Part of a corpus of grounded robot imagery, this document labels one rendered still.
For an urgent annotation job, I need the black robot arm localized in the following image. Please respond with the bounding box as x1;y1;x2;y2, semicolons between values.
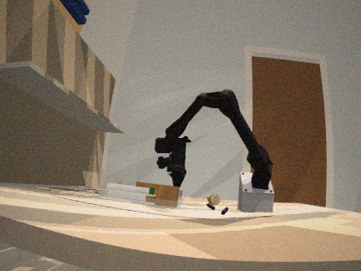
155;89;272;190

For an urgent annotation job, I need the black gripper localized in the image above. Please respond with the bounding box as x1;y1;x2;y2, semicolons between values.
166;152;186;188

